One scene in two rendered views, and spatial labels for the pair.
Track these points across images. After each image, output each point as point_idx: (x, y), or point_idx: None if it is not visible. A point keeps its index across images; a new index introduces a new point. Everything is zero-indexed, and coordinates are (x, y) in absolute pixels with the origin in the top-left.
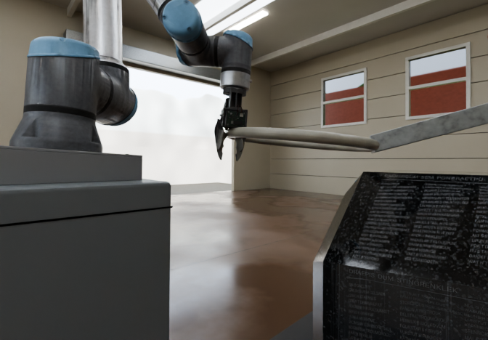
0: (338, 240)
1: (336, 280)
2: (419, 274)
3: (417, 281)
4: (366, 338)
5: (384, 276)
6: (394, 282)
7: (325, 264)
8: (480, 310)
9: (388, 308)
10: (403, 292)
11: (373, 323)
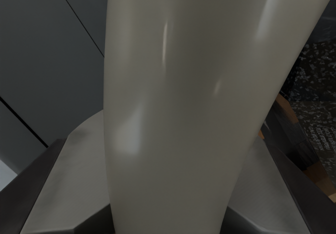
0: (333, 108)
1: (285, 105)
2: (331, 174)
3: (324, 170)
4: (276, 106)
5: (313, 150)
6: (314, 153)
7: (288, 102)
8: (330, 187)
9: (298, 134)
10: (312, 154)
11: (285, 117)
